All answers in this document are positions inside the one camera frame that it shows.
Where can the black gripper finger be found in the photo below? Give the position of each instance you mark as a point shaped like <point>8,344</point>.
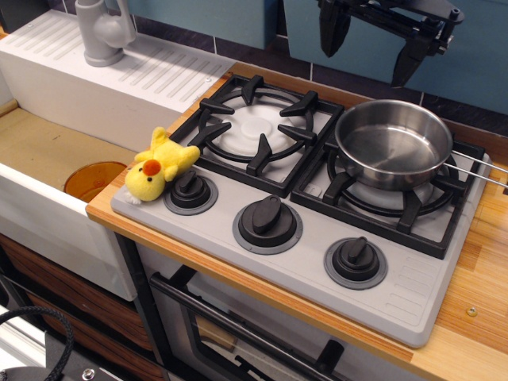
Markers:
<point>334,23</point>
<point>409,59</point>

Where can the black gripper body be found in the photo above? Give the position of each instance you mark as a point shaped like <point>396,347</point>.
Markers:
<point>434,20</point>

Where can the stainless steel pan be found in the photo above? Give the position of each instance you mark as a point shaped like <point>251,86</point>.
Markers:
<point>395,145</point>

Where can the yellow stuffed duck toy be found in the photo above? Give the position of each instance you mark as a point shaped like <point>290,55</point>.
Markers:
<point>157,166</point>

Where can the black middle stove knob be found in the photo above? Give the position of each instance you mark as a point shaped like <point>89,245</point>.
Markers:
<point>267,227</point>

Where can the black stove knob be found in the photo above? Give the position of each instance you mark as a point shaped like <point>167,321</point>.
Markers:
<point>190,194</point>
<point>355,263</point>
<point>267,227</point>

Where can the black right stove knob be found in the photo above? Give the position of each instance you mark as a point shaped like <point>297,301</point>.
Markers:
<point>355,263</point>

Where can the black left stove knob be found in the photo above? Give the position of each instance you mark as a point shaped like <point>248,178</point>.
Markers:
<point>190,194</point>

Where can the grey toy stove top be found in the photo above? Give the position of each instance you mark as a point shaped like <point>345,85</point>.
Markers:
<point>403,306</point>

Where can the black left burner grate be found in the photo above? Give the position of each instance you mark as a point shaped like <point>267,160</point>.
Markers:
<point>256,136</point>

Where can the black burner grate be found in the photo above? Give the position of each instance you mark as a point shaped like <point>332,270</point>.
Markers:
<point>432,219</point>
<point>256,136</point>

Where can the black right burner grate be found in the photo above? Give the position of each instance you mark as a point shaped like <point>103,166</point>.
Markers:
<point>432,219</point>

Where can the grey toy faucet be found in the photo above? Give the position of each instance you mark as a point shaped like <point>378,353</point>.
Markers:
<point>104,35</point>

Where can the white toy sink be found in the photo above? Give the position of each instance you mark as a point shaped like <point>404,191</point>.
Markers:
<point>60,114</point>

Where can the toy oven door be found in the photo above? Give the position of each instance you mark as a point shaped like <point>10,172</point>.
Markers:
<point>237,337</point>

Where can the wooden drawer fronts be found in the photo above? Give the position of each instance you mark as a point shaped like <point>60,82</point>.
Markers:
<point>107,328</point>

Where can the teal wall cabinet right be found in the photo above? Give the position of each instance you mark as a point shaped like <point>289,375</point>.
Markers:
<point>473,70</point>

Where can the black oven door handle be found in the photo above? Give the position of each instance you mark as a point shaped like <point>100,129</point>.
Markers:
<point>176,289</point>

